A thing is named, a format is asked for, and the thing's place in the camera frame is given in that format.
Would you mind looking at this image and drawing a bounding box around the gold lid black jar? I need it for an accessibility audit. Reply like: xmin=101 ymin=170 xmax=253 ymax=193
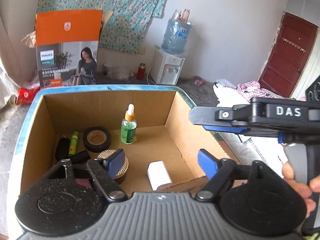
xmin=97 ymin=150 xmax=129 ymax=185

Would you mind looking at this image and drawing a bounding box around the green dropper bottle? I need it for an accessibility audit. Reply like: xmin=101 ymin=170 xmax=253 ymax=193
xmin=120 ymin=104 xmax=137 ymax=144

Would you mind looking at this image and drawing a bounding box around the white power adapter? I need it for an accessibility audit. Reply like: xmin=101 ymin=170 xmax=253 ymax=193
xmin=147 ymin=161 xmax=172 ymax=191

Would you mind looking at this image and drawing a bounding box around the person's right hand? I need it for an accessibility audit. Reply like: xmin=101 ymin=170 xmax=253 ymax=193
xmin=282 ymin=161 xmax=320 ymax=218

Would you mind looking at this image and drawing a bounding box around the pink white cloth pile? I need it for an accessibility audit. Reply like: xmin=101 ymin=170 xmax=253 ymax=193
xmin=213 ymin=79 xmax=283 ymax=107

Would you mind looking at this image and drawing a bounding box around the black speaker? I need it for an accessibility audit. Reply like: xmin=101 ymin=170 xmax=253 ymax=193
xmin=305 ymin=76 xmax=320 ymax=102

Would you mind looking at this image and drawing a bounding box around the black tape roll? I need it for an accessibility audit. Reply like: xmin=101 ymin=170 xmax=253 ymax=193
xmin=82 ymin=127 xmax=111 ymax=153

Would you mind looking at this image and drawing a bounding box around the small green tube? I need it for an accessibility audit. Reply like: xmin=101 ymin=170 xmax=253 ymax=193
xmin=68 ymin=131 xmax=79 ymax=157

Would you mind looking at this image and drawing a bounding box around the black pouch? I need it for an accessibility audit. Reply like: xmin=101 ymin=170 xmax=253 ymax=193
xmin=54 ymin=137 xmax=71 ymax=162

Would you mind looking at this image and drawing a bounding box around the brown cardboard box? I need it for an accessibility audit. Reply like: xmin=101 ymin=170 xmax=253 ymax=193
xmin=20 ymin=90 xmax=234 ymax=193

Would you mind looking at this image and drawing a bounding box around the white water dispenser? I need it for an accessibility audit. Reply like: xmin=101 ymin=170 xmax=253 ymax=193
xmin=150 ymin=49 xmax=185 ymax=86

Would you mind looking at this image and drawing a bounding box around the dark red door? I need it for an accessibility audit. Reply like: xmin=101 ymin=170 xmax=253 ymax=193
xmin=259 ymin=12 xmax=318 ymax=98

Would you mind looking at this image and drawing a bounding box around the red thermos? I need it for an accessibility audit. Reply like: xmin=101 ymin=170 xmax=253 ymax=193
xmin=137 ymin=63 xmax=146 ymax=80

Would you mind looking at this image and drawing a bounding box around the blue water jug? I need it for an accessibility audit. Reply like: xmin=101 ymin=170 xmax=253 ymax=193
xmin=161 ymin=9 xmax=191 ymax=55

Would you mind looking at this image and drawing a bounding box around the orange Philips box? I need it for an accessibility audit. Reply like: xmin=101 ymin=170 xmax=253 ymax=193
xmin=35 ymin=9 xmax=103 ymax=88

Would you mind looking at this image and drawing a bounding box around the teal floral cloth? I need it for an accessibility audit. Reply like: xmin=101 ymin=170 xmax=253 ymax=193
xmin=37 ymin=0 xmax=173 ymax=55

